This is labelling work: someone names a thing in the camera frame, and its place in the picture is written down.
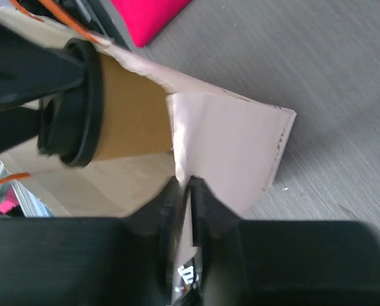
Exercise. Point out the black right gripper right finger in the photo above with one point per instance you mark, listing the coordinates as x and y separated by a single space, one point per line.
264 262

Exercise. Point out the brown paper coffee cup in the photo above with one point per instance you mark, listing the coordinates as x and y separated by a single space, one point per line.
135 116

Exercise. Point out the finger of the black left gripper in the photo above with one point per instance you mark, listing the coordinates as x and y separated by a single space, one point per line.
29 72

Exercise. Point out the black plastic cup lid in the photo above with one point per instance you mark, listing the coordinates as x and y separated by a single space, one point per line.
71 120

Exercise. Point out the red folded cloth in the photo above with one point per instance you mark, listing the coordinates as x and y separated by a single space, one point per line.
144 19

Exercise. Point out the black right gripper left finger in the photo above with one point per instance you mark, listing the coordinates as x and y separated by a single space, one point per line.
92 260

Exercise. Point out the brown paper takeout bag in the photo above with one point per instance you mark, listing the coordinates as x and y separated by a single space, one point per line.
216 133

